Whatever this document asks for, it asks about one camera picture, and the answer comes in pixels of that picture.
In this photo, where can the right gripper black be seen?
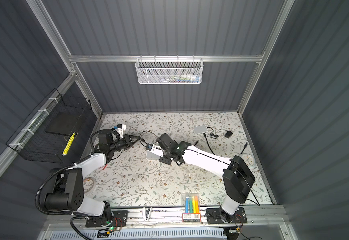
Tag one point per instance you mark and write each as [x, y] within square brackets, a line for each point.
[165, 160]

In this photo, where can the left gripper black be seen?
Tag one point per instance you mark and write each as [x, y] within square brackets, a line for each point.
[128, 141]

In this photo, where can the black power adapter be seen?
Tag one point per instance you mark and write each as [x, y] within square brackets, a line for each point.
[228, 134]

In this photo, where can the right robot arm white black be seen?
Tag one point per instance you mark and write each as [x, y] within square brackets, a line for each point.
[238, 179]

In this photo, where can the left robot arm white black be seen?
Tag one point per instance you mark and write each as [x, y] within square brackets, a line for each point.
[62, 193]

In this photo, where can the red white small card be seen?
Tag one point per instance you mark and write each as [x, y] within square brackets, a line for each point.
[103, 167]

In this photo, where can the floral table mat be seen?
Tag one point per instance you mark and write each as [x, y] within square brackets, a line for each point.
[130, 180]

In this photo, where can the box of coloured markers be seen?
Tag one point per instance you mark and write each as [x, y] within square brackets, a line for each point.
[191, 208]

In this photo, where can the roll of clear tape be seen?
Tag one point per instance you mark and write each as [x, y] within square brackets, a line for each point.
[89, 185]

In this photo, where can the black pad in basket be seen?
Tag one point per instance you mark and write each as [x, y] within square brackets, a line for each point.
[63, 124]

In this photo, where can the white round clock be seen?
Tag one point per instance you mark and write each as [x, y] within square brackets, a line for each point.
[249, 160]

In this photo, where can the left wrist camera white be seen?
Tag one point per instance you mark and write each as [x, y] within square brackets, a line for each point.
[120, 129]

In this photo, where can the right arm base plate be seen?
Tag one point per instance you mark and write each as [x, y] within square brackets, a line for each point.
[218, 216]

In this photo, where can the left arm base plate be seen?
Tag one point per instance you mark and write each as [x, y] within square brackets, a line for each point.
[119, 219]

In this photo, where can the white wire mesh basket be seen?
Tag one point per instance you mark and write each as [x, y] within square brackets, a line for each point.
[169, 72]

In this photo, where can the black wire basket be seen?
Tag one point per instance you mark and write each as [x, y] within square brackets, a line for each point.
[50, 134]

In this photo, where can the white perforated cable tray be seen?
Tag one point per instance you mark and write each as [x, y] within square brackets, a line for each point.
[158, 234]

